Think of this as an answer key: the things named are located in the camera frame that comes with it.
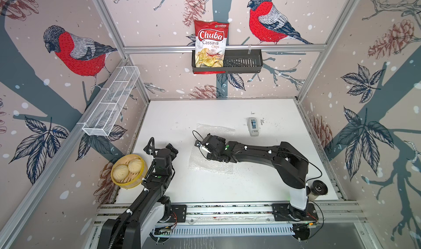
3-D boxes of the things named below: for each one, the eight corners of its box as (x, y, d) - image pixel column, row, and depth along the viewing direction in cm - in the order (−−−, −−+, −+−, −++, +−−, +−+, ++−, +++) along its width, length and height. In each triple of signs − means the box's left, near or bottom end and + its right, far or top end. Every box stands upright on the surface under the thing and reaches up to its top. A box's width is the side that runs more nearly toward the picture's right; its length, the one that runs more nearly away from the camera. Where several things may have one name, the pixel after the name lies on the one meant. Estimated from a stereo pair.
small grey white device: (249, 136, 102) (250, 132, 99) (247, 121, 110) (248, 117, 106) (258, 136, 102) (260, 132, 99) (255, 121, 110) (257, 117, 106)
